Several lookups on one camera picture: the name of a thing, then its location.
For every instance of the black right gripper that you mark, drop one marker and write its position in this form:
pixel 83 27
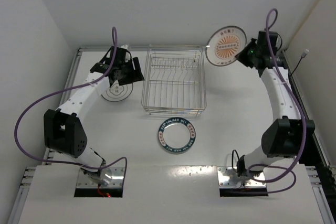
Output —
pixel 244 55

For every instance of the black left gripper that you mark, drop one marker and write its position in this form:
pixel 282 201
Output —
pixel 132 73

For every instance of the white plate with green rings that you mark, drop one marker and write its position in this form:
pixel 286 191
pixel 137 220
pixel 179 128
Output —
pixel 117 92

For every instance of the white plate with orange sunburst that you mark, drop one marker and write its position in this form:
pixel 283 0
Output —
pixel 224 45

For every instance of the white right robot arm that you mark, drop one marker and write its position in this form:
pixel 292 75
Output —
pixel 286 137

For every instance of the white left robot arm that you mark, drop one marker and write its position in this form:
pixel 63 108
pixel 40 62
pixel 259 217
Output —
pixel 63 129

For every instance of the plate with teal lettered rim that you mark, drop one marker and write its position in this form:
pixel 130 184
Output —
pixel 176 135

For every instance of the wire dish rack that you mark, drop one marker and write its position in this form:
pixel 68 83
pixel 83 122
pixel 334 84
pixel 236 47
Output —
pixel 174 81

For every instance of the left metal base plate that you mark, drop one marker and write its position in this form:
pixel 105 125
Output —
pixel 112 177

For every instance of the metal base plate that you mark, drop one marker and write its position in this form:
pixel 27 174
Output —
pixel 228 179
pixel 112 177

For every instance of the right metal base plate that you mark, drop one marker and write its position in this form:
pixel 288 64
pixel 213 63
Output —
pixel 228 179

